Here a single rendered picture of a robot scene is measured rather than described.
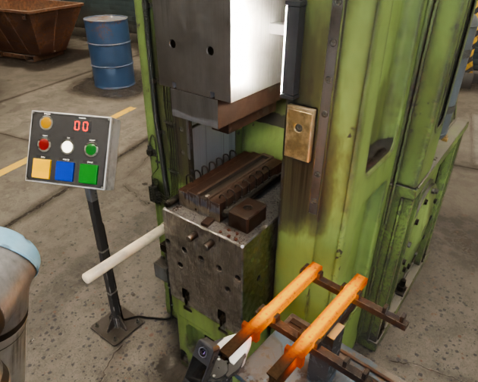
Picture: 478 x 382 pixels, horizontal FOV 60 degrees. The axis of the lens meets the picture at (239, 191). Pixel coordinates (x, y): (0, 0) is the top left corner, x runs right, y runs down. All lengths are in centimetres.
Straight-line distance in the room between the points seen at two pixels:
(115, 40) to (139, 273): 394
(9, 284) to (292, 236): 107
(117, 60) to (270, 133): 446
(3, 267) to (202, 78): 86
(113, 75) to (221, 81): 491
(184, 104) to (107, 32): 467
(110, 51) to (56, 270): 378
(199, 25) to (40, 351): 180
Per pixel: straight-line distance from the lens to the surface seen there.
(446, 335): 257
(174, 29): 134
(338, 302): 114
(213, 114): 131
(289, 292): 114
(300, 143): 130
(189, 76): 134
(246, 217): 140
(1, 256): 64
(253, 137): 187
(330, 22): 120
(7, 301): 62
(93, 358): 233
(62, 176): 174
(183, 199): 157
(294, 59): 122
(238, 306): 158
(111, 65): 610
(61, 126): 177
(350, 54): 119
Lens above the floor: 177
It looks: 31 degrees down
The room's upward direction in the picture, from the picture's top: 1 degrees clockwise
